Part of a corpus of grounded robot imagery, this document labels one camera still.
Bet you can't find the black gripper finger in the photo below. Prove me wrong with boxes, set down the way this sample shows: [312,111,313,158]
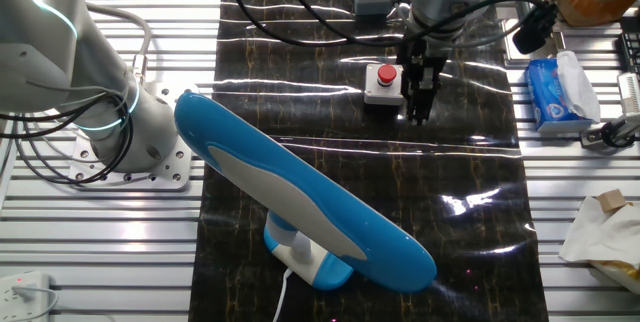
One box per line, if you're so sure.
[422,74,443,114]
[406,84,430,127]

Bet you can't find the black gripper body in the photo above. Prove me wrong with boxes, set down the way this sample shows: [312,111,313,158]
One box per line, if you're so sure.
[397,36,451,92]

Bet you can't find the red push button box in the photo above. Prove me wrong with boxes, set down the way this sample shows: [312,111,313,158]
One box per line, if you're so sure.
[363,63,405,107]

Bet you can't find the black marble pattern mat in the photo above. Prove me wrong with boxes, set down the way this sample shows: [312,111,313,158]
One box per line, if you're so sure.
[188,0,550,322]

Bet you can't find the blue tissue pack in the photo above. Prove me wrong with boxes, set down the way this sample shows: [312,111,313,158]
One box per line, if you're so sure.
[524,50,602,136]

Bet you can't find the black keyboard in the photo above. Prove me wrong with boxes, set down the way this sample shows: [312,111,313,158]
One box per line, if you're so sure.
[618,15,640,76]

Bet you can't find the small brown cardboard cube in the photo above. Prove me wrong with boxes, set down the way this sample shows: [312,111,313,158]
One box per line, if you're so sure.
[595,188,629,213]

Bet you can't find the crumpled white paper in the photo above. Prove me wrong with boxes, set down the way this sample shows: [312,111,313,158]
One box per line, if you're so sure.
[558,194,640,269]

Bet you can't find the silver robot mounting plate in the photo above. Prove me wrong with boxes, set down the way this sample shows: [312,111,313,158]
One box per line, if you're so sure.
[68,81,201,192]

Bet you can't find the white power plug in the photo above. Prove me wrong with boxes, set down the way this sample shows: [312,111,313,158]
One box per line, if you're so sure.
[10,284,60,322]

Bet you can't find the white power strip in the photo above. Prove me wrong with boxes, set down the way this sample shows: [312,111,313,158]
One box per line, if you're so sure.
[0,270,54,322]

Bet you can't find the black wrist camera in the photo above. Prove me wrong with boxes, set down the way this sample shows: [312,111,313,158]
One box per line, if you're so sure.
[512,1,559,56]

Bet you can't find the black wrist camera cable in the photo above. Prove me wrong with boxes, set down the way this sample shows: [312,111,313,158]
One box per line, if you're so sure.
[223,0,551,49]

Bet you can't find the silver ribbed camera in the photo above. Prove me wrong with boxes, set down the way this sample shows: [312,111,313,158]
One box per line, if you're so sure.
[617,72,640,116]

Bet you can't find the white lamp cable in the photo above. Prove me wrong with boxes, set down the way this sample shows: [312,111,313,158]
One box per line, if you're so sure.
[272,267,295,322]

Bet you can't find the thick grey robot cable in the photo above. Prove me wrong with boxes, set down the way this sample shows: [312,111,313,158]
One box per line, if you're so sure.
[84,1,154,86]

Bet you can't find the thin black looped cable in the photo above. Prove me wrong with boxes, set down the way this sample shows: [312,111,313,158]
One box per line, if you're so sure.
[0,90,136,186]

